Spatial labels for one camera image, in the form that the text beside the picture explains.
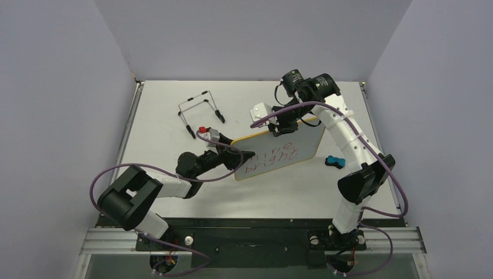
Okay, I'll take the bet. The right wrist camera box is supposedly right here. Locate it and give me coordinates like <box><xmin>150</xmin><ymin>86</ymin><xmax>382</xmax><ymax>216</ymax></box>
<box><xmin>250</xmin><ymin>102</ymin><xmax>273</xmax><ymax>122</ymax></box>

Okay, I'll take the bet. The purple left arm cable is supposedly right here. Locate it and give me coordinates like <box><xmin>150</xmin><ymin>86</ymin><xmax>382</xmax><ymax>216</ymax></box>
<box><xmin>90</xmin><ymin>130</ymin><xmax>246</xmax><ymax>277</ymax></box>

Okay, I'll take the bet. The aluminium frame rail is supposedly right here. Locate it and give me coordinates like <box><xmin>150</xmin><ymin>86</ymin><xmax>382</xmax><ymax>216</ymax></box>
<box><xmin>81</xmin><ymin>227</ymin><xmax>426</xmax><ymax>255</ymax></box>

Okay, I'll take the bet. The blue black whiteboard eraser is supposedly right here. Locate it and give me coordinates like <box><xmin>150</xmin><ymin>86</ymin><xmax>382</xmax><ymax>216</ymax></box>
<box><xmin>324</xmin><ymin>155</ymin><xmax>346</xmax><ymax>169</ymax></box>

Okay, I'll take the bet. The yellow framed whiteboard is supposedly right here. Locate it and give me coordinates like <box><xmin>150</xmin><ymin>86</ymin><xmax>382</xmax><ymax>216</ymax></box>
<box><xmin>232</xmin><ymin>121</ymin><xmax>326</xmax><ymax>181</ymax></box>

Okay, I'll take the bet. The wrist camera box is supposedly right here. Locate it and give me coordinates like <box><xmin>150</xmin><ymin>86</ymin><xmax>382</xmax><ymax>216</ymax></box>
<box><xmin>198</xmin><ymin>126</ymin><xmax>220</xmax><ymax>146</ymax></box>
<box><xmin>250</xmin><ymin>102</ymin><xmax>273</xmax><ymax>122</ymax></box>

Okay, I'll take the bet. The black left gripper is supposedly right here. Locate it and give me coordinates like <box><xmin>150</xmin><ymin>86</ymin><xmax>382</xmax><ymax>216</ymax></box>
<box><xmin>193</xmin><ymin>134</ymin><xmax>255</xmax><ymax>178</ymax></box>

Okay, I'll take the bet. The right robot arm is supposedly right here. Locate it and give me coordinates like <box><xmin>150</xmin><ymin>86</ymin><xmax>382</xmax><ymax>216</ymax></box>
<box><xmin>268</xmin><ymin>69</ymin><xmax>395</xmax><ymax>248</ymax></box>

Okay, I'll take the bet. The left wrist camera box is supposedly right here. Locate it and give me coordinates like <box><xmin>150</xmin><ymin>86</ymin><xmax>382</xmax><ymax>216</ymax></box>
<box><xmin>198</xmin><ymin>126</ymin><xmax>220</xmax><ymax>146</ymax></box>

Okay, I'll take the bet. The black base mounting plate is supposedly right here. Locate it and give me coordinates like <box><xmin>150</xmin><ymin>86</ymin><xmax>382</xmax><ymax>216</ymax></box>
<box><xmin>136</xmin><ymin>218</ymin><xmax>366</xmax><ymax>271</ymax></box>

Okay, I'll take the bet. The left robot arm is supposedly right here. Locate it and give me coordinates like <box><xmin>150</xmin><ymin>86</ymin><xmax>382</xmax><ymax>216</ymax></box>
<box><xmin>95</xmin><ymin>146</ymin><xmax>256</xmax><ymax>250</ymax></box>

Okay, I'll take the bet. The black wire easel stand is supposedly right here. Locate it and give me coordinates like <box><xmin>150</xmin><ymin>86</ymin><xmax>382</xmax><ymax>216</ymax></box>
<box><xmin>177</xmin><ymin>90</ymin><xmax>226</xmax><ymax>139</ymax></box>

